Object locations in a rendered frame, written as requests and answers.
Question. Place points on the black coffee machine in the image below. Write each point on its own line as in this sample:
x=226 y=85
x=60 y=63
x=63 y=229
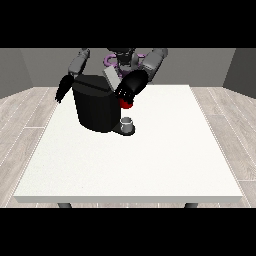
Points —
x=95 y=106

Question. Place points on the grey robot trunk purple rings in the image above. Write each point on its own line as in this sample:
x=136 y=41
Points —
x=120 y=61

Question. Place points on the small grey cup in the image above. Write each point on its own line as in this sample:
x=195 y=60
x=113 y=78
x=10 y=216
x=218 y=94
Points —
x=127 y=124

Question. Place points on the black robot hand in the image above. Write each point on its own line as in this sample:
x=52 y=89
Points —
x=63 y=87
x=132 y=85

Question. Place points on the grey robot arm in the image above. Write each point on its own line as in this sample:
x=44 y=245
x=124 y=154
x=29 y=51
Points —
x=154 y=63
x=78 y=62

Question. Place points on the dark table leg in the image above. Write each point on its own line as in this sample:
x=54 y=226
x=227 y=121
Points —
x=64 y=205
x=191 y=205

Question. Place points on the pale grey machine lid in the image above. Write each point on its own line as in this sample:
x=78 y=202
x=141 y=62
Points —
x=111 y=77

